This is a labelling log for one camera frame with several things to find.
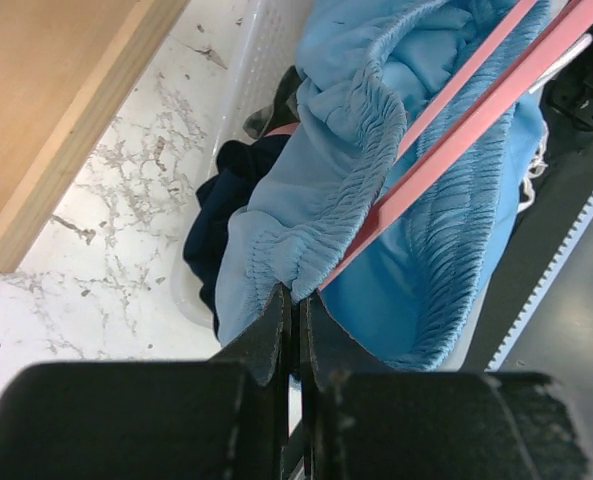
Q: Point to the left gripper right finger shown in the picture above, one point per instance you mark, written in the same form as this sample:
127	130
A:
364	420

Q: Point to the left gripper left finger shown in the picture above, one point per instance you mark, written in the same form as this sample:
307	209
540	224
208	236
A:
222	418

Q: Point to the thick pink hanger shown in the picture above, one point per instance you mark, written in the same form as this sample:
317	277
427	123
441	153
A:
539	60

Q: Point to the navy blue garment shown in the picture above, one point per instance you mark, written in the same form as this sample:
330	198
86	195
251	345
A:
240	167

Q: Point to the grey garment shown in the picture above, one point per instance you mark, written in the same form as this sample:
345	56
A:
280	112

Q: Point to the white laundry basket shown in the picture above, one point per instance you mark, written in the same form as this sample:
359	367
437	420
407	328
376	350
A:
263	51

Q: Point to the wooden clothes rack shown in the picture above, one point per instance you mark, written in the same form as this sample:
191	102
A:
65	69

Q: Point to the blue cable duct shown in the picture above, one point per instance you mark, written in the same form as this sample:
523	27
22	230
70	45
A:
544	283

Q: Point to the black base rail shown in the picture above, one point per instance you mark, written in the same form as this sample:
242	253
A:
557	192

